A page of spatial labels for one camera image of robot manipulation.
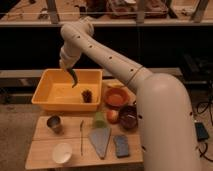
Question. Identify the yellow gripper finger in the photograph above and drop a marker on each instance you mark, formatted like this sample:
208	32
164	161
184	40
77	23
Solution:
62	64

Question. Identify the green pepper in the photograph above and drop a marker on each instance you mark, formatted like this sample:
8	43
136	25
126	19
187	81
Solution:
74	76

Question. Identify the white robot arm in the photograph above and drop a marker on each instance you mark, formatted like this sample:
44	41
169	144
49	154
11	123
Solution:
166	123

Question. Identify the metal cup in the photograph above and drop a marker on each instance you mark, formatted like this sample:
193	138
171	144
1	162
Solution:
54	123

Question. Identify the green plastic cup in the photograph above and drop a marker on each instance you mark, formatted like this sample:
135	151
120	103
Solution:
99	120

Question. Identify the yellow plastic tub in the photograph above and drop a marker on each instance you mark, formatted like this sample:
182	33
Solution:
55	93

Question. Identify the yellow banana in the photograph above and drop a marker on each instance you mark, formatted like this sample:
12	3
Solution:
115	85

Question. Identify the thin metal utensil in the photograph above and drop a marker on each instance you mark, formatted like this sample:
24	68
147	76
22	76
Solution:
81	137

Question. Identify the orange round fruit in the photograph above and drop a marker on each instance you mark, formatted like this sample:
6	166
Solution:
112	116

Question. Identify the grey triangular cloth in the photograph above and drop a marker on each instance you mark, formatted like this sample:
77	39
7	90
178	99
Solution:
99	138

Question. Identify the dark brown bowl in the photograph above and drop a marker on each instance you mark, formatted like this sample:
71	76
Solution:
128	117

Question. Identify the blue sponge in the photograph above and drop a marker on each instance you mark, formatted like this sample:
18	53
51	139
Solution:
121	146

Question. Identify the black foot pedal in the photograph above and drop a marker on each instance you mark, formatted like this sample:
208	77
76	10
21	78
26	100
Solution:
201	131

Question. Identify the wooden shelf rail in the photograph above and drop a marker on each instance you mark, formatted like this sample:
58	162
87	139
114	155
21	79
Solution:
111	23

